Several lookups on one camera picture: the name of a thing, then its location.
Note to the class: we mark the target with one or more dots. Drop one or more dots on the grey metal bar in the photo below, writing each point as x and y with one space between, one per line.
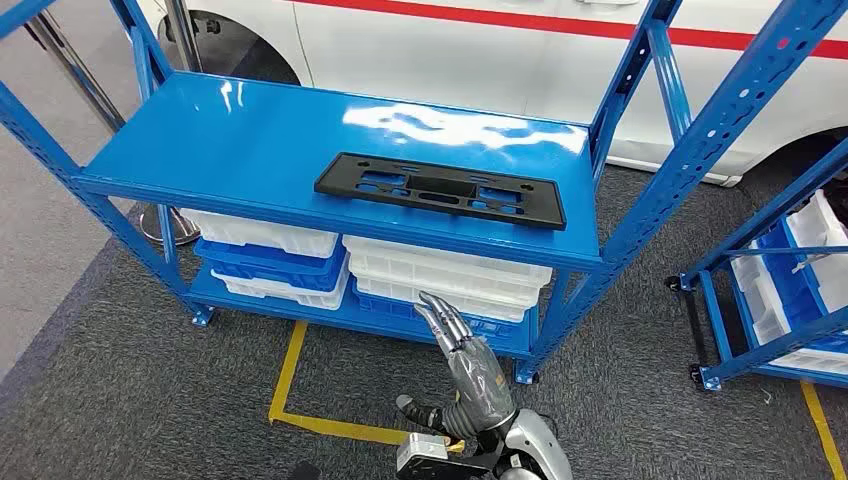
76 69

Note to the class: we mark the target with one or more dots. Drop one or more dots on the blue steel shelf rack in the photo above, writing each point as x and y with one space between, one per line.
762 212
265 146

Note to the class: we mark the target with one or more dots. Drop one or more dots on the yellow floor tape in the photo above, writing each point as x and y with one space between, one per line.
821 430
288 371

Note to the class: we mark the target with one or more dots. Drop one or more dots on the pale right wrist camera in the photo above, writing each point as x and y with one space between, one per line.
420 454

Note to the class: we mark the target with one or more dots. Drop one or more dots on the white car red stripe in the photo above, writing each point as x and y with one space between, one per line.
430 53

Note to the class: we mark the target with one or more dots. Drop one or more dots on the chrome stanchion post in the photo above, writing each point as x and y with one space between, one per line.
182 33

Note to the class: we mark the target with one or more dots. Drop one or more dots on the long black plastic part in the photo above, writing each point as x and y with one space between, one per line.
437 189

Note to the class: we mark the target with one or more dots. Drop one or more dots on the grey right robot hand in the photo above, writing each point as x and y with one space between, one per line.
480 384

